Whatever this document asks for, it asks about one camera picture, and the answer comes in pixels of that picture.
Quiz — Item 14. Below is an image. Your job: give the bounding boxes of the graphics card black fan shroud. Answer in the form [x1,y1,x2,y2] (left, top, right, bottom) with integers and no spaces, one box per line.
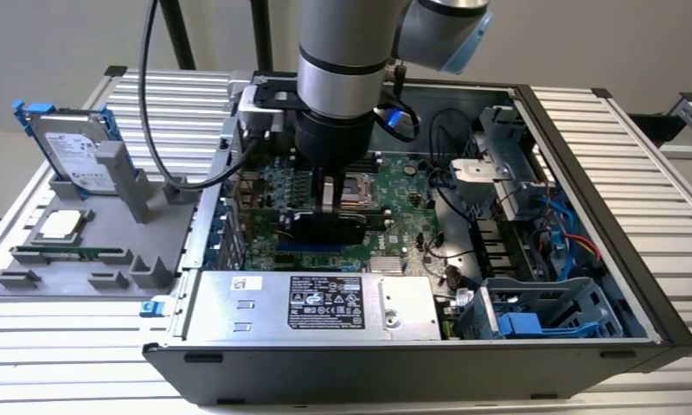
[229,207,368,246]

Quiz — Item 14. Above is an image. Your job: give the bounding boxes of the green motherboard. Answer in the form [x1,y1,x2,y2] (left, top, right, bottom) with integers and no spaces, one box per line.
[233,149,448,280]

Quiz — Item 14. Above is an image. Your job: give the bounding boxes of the blue expansion slot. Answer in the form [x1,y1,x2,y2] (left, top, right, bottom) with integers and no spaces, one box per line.
[274,241,346,255]

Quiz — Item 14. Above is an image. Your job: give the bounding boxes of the silver metal drive bay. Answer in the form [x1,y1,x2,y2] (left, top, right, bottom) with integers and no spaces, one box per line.
[448,105,558,222]

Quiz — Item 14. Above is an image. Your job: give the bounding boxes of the black stand pole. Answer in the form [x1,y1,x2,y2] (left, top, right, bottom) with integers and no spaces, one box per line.
[250,0,276,73]
[158,0,197,70]

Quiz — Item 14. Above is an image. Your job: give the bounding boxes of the small silver heat sink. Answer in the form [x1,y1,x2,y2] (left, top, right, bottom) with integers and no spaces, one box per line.
[369,255,408,274]

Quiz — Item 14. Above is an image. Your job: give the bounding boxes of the grey plastic parts rack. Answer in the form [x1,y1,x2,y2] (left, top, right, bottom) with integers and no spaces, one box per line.
[0,140,202,299]

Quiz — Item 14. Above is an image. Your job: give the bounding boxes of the silver power supply unit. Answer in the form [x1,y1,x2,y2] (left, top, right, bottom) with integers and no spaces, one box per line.
[186,270,442,342]

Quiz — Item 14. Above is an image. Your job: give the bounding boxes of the hard disk blue carrier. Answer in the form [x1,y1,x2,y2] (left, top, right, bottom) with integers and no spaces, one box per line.
[10,99,131,202]

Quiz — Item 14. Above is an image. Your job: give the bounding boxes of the grey metal disk cage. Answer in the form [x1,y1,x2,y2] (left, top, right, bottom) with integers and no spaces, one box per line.
[454,276,624,341]

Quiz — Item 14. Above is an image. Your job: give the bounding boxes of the silver CPU chip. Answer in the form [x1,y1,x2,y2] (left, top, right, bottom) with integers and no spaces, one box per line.
[33,210,89,241]

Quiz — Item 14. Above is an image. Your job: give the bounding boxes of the blue plastic disk carrier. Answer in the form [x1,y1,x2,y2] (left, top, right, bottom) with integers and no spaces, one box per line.
[494,311,608,338]

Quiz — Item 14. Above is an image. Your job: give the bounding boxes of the open black PC case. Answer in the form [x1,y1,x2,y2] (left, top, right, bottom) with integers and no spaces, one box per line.
[141,68,692,407]

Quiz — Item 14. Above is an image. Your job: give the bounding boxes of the black cable blue light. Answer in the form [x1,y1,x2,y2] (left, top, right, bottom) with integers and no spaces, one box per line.
[373,105,422,144]

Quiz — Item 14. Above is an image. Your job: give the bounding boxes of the CPU socket metal frame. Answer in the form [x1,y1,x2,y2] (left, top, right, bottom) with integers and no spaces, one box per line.
[342,171,374,205]

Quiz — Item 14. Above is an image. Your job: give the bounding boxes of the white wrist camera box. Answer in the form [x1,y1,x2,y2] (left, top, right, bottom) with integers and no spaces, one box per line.
[234,84,301,131]

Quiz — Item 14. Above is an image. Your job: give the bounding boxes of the black looped wire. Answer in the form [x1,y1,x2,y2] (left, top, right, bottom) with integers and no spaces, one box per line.
[428,107,474,162]

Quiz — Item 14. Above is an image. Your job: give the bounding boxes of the thick black camera cable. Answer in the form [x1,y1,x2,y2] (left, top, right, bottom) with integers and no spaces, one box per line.
[137,0,266,192]

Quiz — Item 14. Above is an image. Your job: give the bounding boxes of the blue data wire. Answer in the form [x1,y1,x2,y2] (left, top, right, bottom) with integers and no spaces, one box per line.
[534,194,578,282]

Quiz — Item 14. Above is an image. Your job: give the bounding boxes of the red power wire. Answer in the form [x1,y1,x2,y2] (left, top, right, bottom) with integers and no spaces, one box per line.
[562,232,605,263]

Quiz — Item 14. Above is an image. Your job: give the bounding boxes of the black table bracket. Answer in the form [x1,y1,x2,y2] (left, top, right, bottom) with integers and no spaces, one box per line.
[628,112,688,144]

